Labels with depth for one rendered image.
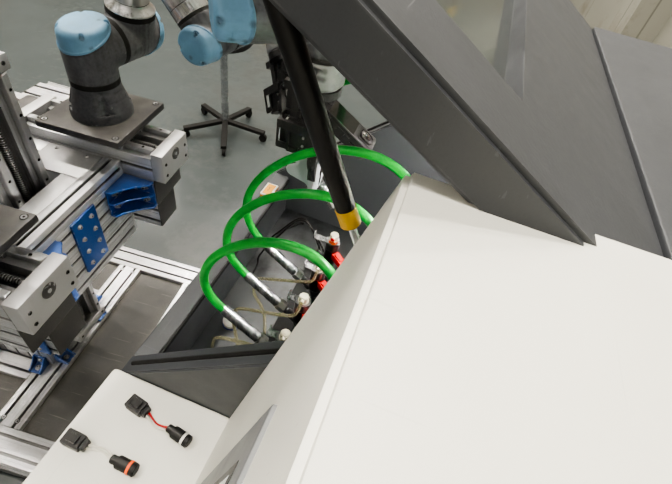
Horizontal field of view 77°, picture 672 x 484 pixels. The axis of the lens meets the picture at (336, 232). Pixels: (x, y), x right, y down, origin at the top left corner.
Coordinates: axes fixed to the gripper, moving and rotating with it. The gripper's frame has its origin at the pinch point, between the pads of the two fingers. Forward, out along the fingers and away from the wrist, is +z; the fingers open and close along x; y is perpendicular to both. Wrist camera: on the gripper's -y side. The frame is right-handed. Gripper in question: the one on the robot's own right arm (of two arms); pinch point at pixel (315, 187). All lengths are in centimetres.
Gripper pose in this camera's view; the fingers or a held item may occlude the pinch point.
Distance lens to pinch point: 79.4
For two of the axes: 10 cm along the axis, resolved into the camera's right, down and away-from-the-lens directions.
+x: -3.2, 6.4, -7.0
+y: -9.3, -3.4, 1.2
